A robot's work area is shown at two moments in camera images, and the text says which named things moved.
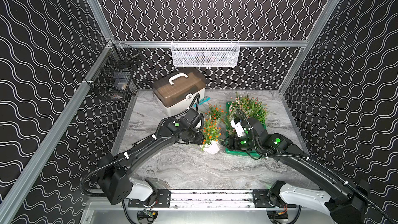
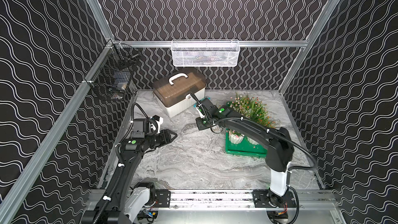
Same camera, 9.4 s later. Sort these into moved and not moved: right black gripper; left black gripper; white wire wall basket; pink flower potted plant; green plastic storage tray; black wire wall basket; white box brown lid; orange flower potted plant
Moved: left black gripper; right black gripper; orange flower potted plant
Not moved: green plastic storage tray; black wire wall basket; white wire wall basket; white box brown lid; pink flower potted plant
